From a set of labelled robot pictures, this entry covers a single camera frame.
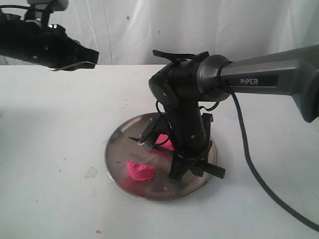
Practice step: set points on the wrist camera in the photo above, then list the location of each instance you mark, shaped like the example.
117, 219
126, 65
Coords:
39, 9
174, 57

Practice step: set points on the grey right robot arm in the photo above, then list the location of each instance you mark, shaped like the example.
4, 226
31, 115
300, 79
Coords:
189, 79

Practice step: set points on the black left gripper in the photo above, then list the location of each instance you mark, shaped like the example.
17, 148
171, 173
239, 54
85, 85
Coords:
47, 46

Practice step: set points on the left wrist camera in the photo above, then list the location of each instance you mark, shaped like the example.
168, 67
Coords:
39, 9

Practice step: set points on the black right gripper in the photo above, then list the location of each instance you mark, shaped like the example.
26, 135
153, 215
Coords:
189, 132

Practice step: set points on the white plastic backdrop sheet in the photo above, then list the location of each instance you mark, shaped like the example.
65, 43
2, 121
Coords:
127, 31

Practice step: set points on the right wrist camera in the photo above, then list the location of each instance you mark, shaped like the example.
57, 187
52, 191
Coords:
174, 57

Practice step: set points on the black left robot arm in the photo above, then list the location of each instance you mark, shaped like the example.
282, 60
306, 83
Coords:
49, 46

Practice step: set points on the pink play dough lump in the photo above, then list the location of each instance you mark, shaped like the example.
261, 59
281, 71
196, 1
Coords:
164, 141
140, 172

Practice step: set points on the round stainless steel plate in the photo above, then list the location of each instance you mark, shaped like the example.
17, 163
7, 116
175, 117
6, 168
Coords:
122, 147

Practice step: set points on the black knife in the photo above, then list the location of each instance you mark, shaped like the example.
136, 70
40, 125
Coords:
154, 147

